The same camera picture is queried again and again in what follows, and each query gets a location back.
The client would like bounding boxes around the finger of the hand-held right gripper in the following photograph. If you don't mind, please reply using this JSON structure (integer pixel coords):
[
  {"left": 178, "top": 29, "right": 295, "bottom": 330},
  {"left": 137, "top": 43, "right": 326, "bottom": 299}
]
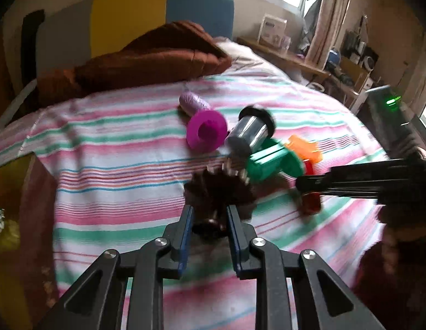
[{"left": 295, "top": 158, "right": 426, "bottom": 208}]

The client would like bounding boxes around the person's red clothing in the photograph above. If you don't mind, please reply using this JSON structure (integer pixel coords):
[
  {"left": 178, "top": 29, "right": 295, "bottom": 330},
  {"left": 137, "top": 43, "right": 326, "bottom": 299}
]
[{"left": 355, "top": 229, "right": 426, "bottom": 330}]

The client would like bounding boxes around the brown hair claw clip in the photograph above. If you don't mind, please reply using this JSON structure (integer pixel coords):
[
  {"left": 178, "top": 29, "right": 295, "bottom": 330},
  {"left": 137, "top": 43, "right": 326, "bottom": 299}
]
[{"left": 184, "top": 165, "right": 256, "bottom": 238}]

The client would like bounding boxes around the white bed rail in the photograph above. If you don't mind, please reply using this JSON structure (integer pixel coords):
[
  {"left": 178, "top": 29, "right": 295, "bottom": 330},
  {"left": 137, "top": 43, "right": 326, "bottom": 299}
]
[{"left": 0, "top": 79, "right": 38, "bottom": 131}]

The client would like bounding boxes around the teal plastic holder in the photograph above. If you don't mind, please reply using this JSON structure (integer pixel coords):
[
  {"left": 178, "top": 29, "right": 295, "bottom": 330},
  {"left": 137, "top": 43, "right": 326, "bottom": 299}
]
[{"left": 247, "top": 138, "right": 286, "bottom": 183}]

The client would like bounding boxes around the black speaker set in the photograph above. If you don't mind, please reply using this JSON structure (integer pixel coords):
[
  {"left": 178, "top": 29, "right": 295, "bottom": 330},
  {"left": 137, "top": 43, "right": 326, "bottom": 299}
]
[{"left": 342, "top": 29, "right": 379, "bottom": 70}]

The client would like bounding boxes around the orange plastic block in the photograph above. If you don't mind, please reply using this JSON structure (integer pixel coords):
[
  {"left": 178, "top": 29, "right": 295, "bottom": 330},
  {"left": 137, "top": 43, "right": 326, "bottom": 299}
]
[{"left": 285, "top": 135, "right": 323, "bottom": 162}]

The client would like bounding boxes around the white pillow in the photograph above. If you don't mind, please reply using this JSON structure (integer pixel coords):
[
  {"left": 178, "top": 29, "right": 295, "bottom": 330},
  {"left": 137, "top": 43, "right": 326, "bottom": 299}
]
[{"left": 216, "top": 39, "right": 269, "bottom": 73}]

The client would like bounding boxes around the yellow transparent bin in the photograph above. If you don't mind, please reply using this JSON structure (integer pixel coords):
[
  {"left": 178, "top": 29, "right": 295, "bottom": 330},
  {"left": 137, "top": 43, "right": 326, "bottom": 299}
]
[{"left": 0, "top": 153, "right": 60, "bottom": 330}]

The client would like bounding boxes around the white carton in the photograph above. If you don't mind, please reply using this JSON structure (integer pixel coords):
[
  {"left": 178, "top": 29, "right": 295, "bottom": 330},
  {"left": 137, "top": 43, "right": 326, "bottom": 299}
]
[{"left": 259, "top": 14, "right": 288, "bottom": 47}]

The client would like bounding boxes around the silver metal cup black rim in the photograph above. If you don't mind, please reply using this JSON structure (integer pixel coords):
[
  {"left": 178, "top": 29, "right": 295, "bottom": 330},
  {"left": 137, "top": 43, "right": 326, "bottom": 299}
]
[{"left": 225, "top": 106, "right": 277, "bottom": 160}]

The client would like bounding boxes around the wooden shelf unit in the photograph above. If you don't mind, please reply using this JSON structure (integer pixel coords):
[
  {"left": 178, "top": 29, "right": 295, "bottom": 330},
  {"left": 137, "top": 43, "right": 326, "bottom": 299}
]
[{"left": 331, "top": 57, "right": 373, "bottom": 105}]

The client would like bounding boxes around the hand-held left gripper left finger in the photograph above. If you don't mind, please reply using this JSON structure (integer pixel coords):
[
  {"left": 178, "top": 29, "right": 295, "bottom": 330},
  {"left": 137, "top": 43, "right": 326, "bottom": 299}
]
[{"left": 34, "top": 204, "right": 196, "bottom": 330}]

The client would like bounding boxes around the brown quilted blanket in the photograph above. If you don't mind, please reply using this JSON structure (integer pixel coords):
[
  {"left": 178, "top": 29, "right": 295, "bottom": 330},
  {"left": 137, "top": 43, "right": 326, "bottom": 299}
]
[{"left": 38, "top": 21, "right": 232, "bottom": 111}]

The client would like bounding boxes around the grey yellow blue headboard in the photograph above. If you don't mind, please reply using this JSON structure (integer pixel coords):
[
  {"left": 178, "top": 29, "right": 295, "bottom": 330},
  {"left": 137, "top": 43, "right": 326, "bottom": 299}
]
[{"left": 34, "top": 0, "right": 235, "bottom": 76}]

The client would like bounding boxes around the wooden desk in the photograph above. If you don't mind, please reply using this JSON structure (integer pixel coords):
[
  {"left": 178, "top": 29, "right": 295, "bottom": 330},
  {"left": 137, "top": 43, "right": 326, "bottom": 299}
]
[{"left": 237, "top": 36, "right": 331, "bottom": 84}]

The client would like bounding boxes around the purple oval case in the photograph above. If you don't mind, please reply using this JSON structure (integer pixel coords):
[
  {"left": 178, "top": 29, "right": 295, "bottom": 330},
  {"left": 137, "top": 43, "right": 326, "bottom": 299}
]
[{"left": 179, "top": 91, "right": 210, "bottom": 117}]

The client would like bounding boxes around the patterned curtain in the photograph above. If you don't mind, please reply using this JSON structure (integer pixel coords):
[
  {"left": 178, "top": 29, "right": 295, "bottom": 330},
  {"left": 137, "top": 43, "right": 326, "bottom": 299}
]
[{"left": 304, "top": 0, "right": 354, "bottom": 69}]

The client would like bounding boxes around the blue round container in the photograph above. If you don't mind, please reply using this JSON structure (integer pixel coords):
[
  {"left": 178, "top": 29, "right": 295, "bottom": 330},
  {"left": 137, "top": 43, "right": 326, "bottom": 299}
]
[{"left": 327, "top": 50, "right": 342, "bottom": 69}]

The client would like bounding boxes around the red metallic cylinder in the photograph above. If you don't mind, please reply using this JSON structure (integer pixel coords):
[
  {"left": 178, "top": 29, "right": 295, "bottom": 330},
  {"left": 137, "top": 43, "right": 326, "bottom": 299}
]
[{"left": 298, "top": 192, "right": 322, "bottom": 216}]

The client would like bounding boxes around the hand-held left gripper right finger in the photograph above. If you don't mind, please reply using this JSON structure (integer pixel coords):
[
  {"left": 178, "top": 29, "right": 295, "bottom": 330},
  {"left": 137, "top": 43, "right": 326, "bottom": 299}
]
[{"left": 227, "top": 204, "right": 387, "bottom": 330}]

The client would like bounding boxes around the magenta perforated plastic cup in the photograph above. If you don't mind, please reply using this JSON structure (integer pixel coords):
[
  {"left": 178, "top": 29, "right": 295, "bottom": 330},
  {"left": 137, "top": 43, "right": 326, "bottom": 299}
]
[{"left": 186, "top": 109, "right": 229, "bottom": 152}]

